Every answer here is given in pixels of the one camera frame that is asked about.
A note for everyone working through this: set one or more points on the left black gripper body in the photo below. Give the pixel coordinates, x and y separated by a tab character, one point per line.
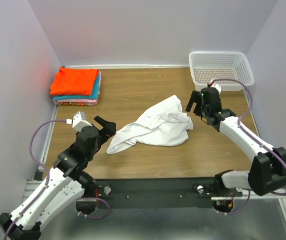
102	138

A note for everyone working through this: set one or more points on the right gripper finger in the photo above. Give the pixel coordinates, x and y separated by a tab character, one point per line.
195	98
198	110

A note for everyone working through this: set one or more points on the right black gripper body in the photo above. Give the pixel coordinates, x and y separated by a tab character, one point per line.
204	111

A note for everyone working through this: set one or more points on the white t shirt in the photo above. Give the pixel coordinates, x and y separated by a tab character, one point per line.
163	124

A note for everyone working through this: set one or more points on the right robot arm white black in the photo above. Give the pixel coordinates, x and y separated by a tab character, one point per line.
267	173

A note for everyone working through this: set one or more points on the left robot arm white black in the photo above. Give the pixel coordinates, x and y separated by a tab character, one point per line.
65	182

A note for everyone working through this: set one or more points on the white plastic basket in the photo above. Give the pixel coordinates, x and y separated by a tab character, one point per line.
227	65

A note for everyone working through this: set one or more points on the pink folded t shirt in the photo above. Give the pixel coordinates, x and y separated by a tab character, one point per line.
79	102

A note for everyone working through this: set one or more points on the teal folded t shirt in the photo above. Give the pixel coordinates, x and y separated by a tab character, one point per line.
94	93

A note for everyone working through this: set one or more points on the orange folded t shirt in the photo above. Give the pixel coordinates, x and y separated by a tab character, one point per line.
69	81

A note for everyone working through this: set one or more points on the white back edge strip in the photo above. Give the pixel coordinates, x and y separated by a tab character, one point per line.
128	66

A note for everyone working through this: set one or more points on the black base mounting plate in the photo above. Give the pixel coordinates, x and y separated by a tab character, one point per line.
154	193

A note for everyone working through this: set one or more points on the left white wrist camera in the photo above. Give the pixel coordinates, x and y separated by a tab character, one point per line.
78	121

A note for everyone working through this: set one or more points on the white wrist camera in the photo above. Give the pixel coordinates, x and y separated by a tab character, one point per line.
213	84
78	121

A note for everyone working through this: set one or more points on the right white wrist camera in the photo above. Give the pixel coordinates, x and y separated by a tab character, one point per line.
213	84

